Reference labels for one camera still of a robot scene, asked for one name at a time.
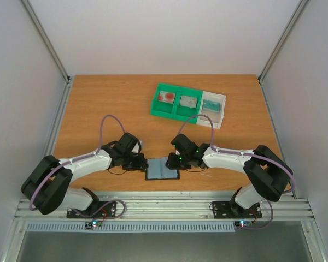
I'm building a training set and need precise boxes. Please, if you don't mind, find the black leather card holder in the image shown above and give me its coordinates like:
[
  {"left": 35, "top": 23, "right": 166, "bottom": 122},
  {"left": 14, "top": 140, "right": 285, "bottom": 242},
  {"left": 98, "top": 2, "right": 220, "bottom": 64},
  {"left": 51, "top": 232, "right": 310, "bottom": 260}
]
[{"left": 145, "top": 157, "right": 180, "bottom": 181}]

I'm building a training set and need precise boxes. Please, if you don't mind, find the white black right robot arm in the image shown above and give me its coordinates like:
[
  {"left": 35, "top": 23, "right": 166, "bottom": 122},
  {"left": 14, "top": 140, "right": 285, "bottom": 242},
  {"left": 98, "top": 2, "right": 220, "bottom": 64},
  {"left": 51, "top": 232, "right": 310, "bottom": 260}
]
[{"left": 166, "top": 134, "right": 294, "bottom": 218}]

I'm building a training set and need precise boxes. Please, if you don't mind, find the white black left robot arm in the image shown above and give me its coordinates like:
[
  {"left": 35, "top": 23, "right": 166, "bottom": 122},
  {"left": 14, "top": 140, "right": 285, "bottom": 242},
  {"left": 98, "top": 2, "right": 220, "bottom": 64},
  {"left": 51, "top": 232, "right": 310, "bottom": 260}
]
[{"left": 21, "top": 132, "right": 148, "bottom": 218}]

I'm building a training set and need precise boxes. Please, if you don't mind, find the grey card in bin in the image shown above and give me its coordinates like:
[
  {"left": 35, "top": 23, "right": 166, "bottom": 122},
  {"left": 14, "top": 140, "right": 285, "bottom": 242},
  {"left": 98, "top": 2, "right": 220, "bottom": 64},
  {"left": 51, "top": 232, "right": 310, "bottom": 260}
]
[{"left": 180, "top": 96, "right": 198, "bottom": 108}]

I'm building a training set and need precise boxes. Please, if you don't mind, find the teal card in bin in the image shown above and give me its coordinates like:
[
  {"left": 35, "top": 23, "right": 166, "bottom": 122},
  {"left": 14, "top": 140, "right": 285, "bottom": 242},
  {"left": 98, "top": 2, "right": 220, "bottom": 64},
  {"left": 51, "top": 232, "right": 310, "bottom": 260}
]
[{"left": 202, "top": 99, "right": 221, "bottom": 114}]

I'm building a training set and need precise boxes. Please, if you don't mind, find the red dotted card in bin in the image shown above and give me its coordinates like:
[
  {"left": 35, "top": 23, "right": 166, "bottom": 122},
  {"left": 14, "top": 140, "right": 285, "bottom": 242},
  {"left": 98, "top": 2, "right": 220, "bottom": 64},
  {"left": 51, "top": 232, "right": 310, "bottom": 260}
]
[{"left": 157, "top": 91, "right": 175, "bottom": 104}]

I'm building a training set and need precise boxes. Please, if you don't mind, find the green left bin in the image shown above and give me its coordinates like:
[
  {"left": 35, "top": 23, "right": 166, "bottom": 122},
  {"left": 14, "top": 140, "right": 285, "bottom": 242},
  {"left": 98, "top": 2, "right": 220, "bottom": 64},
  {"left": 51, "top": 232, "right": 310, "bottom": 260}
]
[{"left": 150, "top": 83, "right": 180, "bottom": 119}]

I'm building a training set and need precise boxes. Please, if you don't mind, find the green bin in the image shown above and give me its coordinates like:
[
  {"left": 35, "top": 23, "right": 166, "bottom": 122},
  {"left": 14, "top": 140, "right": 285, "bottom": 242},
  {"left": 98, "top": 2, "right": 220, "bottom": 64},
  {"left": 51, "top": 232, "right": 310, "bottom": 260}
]
[
  {"left": 173, "top": 87, "right": 203, "bottom": 121},
  {"left": 150, "top": 83, "right": 180, "bottom": 119}
]

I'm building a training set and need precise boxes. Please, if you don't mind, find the green middle bin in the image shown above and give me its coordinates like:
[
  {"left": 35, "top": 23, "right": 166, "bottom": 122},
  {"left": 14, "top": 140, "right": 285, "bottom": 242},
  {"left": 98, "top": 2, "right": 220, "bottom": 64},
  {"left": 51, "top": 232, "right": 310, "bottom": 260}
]
[{"left": 173, "top": 87, "right": 203, "bottom": 121}]

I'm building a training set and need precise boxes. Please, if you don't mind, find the white right bin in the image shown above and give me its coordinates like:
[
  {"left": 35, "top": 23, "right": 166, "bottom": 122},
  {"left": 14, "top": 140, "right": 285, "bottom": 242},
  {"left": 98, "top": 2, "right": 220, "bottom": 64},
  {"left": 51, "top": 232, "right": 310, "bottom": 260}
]
[{"left": 199, "top": 91, "right": 226, "bottom": 129}]

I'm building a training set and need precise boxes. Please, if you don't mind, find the left controller board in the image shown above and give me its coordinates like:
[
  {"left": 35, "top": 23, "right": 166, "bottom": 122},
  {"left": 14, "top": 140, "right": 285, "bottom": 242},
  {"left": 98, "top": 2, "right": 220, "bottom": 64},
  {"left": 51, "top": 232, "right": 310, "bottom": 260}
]
[{"left": 85, "top": 221, "right": 103, "bottom": 230}]

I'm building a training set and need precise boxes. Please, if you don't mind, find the controller board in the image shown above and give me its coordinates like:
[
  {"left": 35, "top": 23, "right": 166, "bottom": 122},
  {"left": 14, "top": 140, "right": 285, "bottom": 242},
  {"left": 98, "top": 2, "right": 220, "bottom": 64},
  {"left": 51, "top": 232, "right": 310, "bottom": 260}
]
[
  {"left": 85, "top": 221, "right": 103, "bottom": 230},
  {"left": 235, "top": 220, "right": 255, "bottom": 228}
]

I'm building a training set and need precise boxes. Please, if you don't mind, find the right controller board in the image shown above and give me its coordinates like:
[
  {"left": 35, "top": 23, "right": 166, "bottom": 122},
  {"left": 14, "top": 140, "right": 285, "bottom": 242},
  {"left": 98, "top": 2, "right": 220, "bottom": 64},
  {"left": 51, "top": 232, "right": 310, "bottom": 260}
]
[{"left": 235, "top": 220, "right": 255, "bottom": 228}]

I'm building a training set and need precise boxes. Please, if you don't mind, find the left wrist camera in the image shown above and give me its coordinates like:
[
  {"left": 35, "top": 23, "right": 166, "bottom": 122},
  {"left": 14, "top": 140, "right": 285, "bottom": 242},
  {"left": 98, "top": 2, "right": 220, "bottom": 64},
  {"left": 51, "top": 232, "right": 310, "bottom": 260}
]
[{"left": 132, "top": 140, "right": 143, "bottom": 153}]

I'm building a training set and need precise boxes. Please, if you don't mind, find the aluminium frame rail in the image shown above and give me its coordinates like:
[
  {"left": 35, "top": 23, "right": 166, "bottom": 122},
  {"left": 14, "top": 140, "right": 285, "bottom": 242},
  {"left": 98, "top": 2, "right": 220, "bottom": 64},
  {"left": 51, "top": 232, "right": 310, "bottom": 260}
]
[{"left": 13, "top": 190, "right": 315, "bottom": 221}]

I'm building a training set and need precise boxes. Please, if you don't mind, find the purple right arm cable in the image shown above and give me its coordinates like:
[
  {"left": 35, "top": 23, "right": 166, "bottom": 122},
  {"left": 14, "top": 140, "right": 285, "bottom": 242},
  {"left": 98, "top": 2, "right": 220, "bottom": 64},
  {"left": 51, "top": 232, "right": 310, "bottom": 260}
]
[{"left": 177, "top": 114, "right": 295, "bottom": 230}]

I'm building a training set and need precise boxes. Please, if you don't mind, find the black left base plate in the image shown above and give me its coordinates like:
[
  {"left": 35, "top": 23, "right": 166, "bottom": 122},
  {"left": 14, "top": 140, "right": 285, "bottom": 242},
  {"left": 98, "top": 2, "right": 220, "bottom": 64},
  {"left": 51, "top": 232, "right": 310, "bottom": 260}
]
[{"left": 66, "top": 201, "right": 116, "bottom": 219}]

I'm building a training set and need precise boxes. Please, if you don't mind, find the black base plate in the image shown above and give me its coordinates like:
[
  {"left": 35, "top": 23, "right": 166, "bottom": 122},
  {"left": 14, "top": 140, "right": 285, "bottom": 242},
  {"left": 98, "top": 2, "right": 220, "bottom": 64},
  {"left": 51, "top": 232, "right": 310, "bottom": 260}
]
[
  {"left": 209, "top": 201, "right": 262, "bottom": 219},
  {"left": 66, "top": 201, "right": 116, "bottom": 219}
]

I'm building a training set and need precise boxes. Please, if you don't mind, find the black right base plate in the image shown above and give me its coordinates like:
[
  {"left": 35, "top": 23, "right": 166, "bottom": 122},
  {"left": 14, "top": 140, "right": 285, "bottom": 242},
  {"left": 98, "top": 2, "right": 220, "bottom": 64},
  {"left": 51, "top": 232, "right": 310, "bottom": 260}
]
[{"left": 209, "top": 201, "right": 262, "bottom": 219}]

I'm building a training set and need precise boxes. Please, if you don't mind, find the grey slotted cable duct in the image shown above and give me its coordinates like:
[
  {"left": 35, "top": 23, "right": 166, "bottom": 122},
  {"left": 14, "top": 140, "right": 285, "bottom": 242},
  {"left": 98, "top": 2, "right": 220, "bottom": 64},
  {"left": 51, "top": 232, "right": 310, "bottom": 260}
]
[{"left": 26, "top": 221, "right": 236, "bottom": 233}]

